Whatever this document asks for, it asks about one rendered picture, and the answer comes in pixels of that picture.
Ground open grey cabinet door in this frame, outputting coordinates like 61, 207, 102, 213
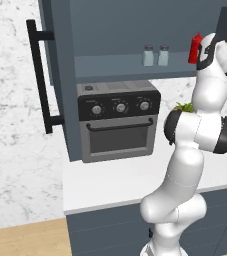
38, 0, 83, 163

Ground glass shaker with grey cap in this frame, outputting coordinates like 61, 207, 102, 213
142, 44, 155, 67
157, 44, 170, 67

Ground red condiment bottle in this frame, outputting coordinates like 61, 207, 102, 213
188, 31, 204, 65

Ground grey toaster oven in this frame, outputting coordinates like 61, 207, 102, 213
76, 80, 162, 164

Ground green leafy plant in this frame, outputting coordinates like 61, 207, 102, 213
173, 101, 195, 114

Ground grey base cabinets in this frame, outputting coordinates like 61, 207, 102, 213
65, 185, 227, 256

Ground black toaster oven door handle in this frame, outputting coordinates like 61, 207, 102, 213
85, 117, 155, 133

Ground black cabinet door handle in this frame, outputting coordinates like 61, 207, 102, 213
25, 19, 65, 135

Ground grey wall cabinet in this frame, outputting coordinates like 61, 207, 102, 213
38, 0, 227, 85

